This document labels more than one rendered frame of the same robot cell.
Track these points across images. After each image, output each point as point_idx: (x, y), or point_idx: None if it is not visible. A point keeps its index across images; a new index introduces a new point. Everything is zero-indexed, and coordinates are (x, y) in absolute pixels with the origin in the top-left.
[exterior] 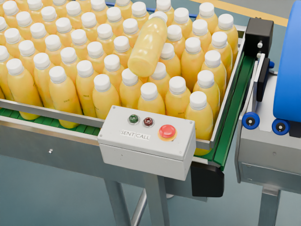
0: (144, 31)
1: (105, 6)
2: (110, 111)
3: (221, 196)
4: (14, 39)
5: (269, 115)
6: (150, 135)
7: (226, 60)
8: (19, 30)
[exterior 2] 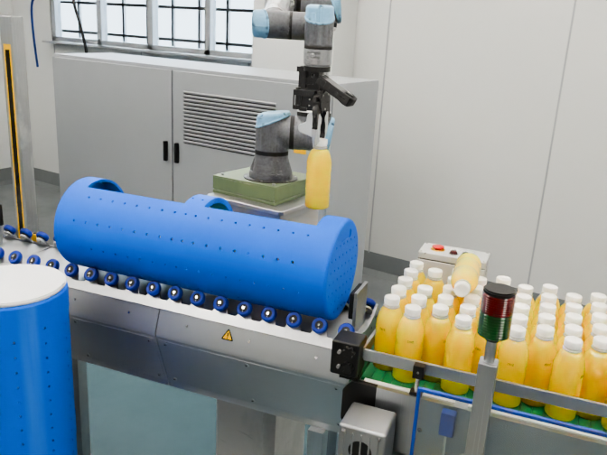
0: (472, 266)
1: (535, 334)
2: (485, 260)
3: None
4: None
5: (349, 319)
6: (450, 249)
7: None
8: None
